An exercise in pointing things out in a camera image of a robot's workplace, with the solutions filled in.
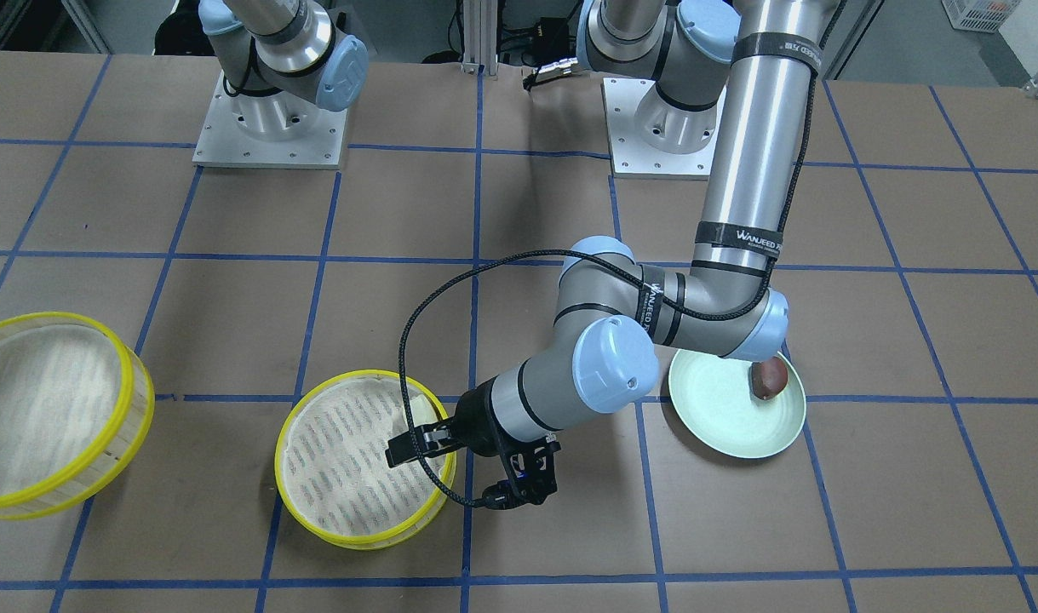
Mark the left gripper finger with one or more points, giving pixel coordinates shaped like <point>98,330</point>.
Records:
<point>420,442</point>

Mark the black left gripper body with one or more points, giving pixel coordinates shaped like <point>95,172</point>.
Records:
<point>477,420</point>

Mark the brown steamed bun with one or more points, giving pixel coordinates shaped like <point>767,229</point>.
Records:
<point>768,378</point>

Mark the yellow steamer basket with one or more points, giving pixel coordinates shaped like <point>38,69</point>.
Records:
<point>331,469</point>
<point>76,403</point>

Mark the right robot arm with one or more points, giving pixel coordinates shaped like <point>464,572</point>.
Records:
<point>282,62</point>

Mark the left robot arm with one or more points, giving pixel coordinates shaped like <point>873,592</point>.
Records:
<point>756,63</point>

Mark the pale green plate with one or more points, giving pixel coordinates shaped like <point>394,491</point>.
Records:
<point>713,397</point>

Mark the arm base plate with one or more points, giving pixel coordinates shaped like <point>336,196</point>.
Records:
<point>653,140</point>
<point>279,131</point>

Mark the aluminium frame post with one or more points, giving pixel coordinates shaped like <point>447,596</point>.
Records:
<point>480,37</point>

